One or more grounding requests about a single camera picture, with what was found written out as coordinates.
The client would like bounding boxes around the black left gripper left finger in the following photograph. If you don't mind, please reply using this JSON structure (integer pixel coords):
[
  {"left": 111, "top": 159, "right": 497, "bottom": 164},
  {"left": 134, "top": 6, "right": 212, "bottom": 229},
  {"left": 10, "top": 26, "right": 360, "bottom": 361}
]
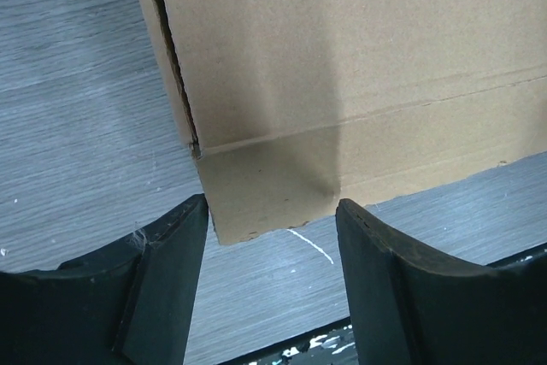
[{"left": 1, "top": 194, "right": 209, "bottom": 364}]

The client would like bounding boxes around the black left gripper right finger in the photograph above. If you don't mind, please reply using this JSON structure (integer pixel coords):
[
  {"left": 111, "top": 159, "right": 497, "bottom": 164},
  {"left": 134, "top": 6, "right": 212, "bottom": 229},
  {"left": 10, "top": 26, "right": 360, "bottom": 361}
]
[{"left": 335, "top": 199, "right": 546, "bottom": 364}]

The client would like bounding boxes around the brown cardboard box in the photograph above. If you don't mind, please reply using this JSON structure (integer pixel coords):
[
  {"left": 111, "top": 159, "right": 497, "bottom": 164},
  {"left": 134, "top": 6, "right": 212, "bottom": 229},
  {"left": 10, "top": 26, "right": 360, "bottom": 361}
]
[{"left": 139, "top": 0, "right": 546, "bottom": 245}]

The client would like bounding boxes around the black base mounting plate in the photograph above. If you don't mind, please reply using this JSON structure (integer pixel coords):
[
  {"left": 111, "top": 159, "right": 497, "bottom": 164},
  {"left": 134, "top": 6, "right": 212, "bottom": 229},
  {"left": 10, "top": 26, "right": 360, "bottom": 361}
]
[{"left": 221, "top": 240, "right": 547, "bottom": 365}]

